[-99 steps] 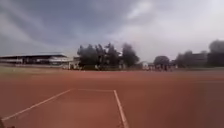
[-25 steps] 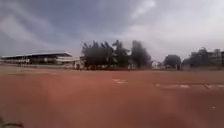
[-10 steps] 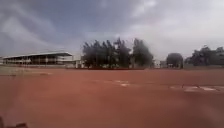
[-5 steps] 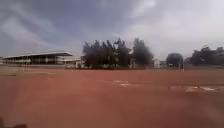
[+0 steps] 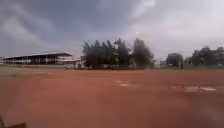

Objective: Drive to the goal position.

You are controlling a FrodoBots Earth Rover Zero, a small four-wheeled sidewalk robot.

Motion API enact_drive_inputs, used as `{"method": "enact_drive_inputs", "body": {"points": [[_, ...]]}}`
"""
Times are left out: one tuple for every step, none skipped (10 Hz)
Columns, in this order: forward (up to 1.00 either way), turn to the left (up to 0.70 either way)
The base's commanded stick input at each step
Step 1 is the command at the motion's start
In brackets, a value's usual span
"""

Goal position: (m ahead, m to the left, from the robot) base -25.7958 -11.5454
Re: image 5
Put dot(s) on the clump of dark trees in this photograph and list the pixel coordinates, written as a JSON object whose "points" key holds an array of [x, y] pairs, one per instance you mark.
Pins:
{"points": [[113, 55]]}

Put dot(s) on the long building with flat roof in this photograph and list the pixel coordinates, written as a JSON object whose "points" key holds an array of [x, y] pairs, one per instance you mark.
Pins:
{"points": [[40, 58]]}

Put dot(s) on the row of distant trees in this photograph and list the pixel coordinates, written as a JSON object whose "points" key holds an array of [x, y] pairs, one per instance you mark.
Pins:
{"points": [[203, 56]]}

